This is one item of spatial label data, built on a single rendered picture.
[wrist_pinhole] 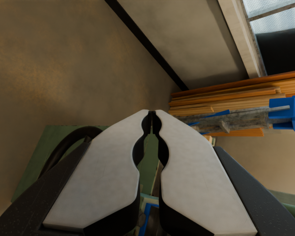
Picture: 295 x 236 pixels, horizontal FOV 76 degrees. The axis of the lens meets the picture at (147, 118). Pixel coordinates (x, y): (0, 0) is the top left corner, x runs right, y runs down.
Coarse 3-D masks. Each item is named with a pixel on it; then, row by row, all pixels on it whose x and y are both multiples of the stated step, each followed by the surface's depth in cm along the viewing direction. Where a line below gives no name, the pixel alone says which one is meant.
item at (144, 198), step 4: (140, 192) 49; (140, 196) 38; (144, 196) 38; (148, 196) 43; (152, 196) 47; (140, 200) 38; (144, 200) 38; (148, 200) 39; (152, 200) 39; (156, 200) 41; (140, 204) 37; (144, 204) 38; (156, 204) 40; (140, 208) 37; (144, 208) 38; (136, 228) 36; (128, 232) 36; (132, 232) 36; (136, 232) 36
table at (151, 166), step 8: (152, 128) 58; (152, 136) 56; (152, 144) 55; (152, 152) 54; (144, 160) 54; (152, 160) 52; (144, 168) 53; (152, 168) 51; (160, 168) 51; (144, 176) 52; (152, 176) 50; (144, 184) 51; (152, 184) 49; (144, 192) 50; (152, 192) 49
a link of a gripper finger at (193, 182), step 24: (168, 120) 10; (168, 144) 9; (192, 144) 9; (168, 168) 7; (192, 168) 7; (216, 168) 7; (168, 192) 6; (192, 192) 6; (216, 192) 6; (168, 216) 6; (192, 216) 6; (216, 216) 6; (240, 216) 6
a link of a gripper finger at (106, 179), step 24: (144, 120) 11; (96, 144) 9; (120, 144) 9; (96, 168) 7; (120, 168) 7; (72, 192) 6; (96, 192) 6; (120, 192) 6; (48, 216) 6; (72, 216) 6; (96, 216) 6; (120, 216) 6
